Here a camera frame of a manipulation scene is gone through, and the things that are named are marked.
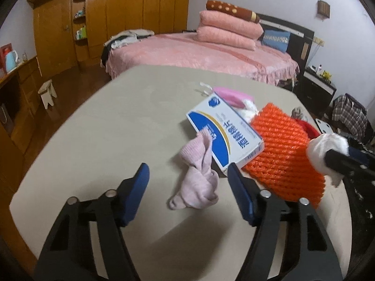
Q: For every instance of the pink pillow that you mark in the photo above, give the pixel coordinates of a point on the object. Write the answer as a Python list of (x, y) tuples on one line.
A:
[(222, 36), (228, 23)]

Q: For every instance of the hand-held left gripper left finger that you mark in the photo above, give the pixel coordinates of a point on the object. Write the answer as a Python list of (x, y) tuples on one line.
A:
[(137, 193)]

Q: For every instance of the pink face mask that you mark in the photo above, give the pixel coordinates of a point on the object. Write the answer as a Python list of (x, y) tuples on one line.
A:
[(231, 95)]

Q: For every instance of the orange foam net sleeve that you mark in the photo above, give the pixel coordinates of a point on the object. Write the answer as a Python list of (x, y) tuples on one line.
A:
[(281, 152)]

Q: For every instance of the dark wooden headboard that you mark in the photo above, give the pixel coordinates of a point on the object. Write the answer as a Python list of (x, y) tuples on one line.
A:
[(296, 49)]

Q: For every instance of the dark nightstand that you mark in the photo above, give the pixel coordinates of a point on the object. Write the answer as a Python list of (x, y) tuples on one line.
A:
[(313, 90)]

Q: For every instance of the brown polka dot bolster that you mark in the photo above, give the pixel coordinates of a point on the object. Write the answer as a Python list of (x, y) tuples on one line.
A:
[(228, 7)]

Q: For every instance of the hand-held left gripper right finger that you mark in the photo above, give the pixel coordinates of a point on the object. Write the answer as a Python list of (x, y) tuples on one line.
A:
[(240, 193)]

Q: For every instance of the small white wooden stool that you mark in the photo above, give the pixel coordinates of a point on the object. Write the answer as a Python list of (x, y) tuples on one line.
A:
[(47, 89)]

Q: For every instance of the plaid bag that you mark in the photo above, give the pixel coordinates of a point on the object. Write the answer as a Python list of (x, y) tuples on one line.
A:
[(348, 114)]

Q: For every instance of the yellow plush toy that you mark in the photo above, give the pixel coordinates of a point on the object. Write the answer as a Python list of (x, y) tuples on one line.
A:
[(326, 75)]

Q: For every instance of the light blue kettle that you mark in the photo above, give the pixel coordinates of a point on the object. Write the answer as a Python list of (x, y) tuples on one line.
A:
[(10, 61)]

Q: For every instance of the red cloth piece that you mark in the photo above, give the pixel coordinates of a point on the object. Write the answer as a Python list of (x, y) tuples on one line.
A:
[(310, 128)]

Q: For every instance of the blue and white medicine box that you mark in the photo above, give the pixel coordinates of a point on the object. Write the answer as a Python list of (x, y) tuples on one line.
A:
[(222, 128)]

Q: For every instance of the pile of clothes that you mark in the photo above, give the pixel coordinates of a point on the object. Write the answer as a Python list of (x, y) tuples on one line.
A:
[(123, 39)]

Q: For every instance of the wooden sideboard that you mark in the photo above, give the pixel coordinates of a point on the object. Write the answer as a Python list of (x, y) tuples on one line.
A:
[(26, 93)]

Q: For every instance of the bed with pink bedspread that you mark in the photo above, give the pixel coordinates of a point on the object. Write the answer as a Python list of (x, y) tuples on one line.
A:
[(190, 52)]

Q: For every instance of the wooden wardrobe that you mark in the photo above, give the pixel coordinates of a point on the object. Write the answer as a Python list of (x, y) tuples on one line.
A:
[(131, 11)]

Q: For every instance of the grey cloth piece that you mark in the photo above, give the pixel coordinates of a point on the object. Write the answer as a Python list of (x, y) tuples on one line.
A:
[(298, 113)]

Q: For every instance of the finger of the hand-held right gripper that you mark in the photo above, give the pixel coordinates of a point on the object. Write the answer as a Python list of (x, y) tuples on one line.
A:
[(348, 164), (359, 155)]

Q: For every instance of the blue pillow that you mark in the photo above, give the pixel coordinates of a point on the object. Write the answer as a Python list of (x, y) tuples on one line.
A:
[(275, 41)]

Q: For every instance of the dark speckled cloth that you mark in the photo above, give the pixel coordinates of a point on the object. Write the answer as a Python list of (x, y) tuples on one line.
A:
[(360, 210)]

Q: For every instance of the pink sock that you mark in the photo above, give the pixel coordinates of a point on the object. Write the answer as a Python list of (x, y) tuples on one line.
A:
[(196, 181)]

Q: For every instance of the white bathroom scale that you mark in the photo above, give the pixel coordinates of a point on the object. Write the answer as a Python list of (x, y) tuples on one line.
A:
[(325, 127)]

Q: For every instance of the wall socket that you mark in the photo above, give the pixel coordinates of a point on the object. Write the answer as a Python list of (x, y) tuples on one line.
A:
[(319, 41)]

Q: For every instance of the red box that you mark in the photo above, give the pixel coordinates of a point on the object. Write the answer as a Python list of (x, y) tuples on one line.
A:
[(6, 47)]

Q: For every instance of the large wooden wall lamp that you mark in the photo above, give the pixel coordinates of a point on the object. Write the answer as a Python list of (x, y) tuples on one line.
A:
[(323, 8)]

